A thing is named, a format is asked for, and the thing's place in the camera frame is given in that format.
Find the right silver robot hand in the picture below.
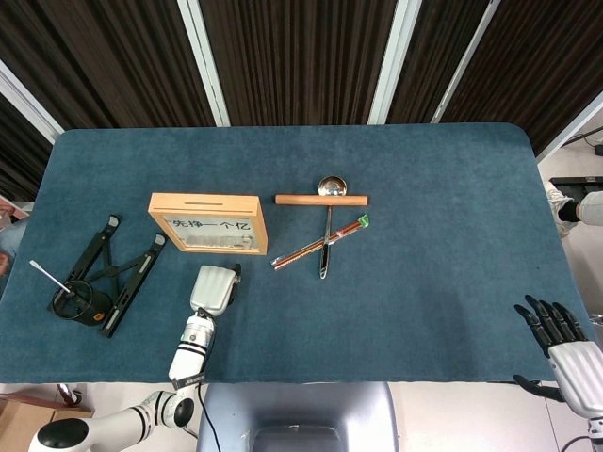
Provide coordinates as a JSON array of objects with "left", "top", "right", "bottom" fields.
[{"left": 513, "top": 295, "right": 603, "bottom": 418}]

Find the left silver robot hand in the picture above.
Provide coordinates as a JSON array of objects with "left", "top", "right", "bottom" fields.
[{"left": 189, "top": 263, "right": 243, "bottom": 318}]

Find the wrapped red chopsticks pair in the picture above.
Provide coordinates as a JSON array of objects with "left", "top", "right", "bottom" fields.
[{"left": 270, "top": 214, "right": 371, "bottom": 272}]

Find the black cylindrical cup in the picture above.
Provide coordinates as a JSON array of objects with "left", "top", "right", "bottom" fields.
[{"left": 51, "top": 280, "right": 110, "bottom": 327}]

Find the black folding laptop stand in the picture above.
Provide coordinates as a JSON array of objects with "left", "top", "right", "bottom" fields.
[{"left": 46, "top": 215, "right": 168, "bottom": 339}]

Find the wooden rolling pin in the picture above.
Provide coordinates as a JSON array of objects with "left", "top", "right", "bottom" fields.
[{"left": 274, "top": 193, "right": 370, "bottom": 207}]

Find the grey robot torso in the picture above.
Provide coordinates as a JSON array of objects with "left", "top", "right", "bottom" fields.
[{"left": 196, "top": 380, "right": 400, "bottom": 452}]

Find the stainless steel ladle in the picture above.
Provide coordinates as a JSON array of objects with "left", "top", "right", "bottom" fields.
[{"left": 318, "top": 175, "right": 349, "bottom": 280}]

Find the leg in light trousers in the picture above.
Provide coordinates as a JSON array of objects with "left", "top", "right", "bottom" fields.
[{"left": 578, "top": 190, "right": 603, "bottom": 226}]

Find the white sneaker with black sock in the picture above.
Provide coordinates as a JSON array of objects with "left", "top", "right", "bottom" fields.
[{"left": 544, "top": 180, "right": 579, "bottom": 239}]

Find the blue tablecloth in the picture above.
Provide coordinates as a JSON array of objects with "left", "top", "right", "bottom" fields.
[{"left": 0, "top": 122, "right": 591, "bottom": 385}]

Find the black flat device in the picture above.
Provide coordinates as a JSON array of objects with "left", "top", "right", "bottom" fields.
[{"left": 549, "top": 175, "right": 603, "bottom": 202}]

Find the cardboard box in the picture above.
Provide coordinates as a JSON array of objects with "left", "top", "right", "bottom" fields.
[{"left": 0, "top": 397, "right": 95, "bottom": 446}]

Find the wooden coin box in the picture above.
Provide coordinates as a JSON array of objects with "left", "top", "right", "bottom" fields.
[{"left": 148, "top": 191, "right": 269, "bottom": 256}]

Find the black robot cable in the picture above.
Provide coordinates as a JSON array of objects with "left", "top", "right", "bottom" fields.
[{"left": 181, "top": 305, "right": 222, "bottom": 452}]

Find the white partition post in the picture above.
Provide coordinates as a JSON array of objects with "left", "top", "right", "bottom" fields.
[
  {"left": 536, "top": 89, "right": 603, "bottom": 161},
  {"left": 367, "top": 0, "right": 416, "bottom": 126},
  {"left": 431, "top": 0, "right": 501, "bottom": 124},
  {"left": 176, "top": 0, "right": 232, "bottom": 127},
  {"left": 0, "top": 58, "right": 65, "bottom": 142}
]

